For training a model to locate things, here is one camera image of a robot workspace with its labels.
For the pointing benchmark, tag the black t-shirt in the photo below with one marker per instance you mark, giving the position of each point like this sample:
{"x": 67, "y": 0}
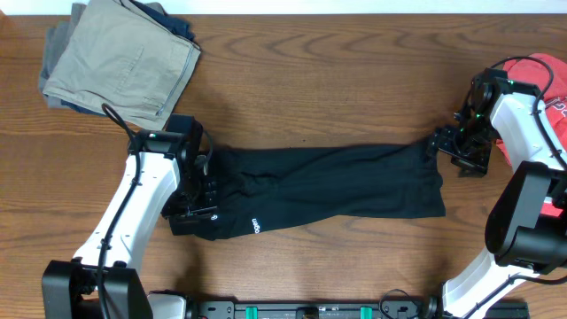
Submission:
{"x": 263, "y": 190}

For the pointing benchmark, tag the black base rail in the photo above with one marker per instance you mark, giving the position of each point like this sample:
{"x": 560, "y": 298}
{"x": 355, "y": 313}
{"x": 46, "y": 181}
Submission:
{"x": 310, "y": 310}

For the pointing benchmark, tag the red printed t-shirt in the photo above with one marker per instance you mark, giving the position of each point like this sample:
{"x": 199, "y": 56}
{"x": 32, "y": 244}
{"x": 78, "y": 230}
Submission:
{"x": 549, "y": 88}

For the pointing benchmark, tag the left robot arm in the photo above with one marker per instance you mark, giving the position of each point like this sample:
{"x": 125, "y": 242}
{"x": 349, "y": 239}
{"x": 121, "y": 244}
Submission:
{"x": 165, "y": 176}

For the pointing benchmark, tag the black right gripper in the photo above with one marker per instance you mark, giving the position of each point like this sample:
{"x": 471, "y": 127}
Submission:
{"x": 440, "y": 139}

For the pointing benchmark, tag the khaki folded trousers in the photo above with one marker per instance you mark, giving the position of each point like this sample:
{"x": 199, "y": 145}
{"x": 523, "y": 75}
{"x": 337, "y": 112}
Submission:
{"x": 121, "y": 57}

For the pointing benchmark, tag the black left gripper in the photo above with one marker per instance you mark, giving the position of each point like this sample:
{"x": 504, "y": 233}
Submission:
{"x": 208, "y": 206}

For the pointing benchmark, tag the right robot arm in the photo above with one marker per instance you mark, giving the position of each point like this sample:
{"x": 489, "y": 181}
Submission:
{"x": 525, "y": 233}

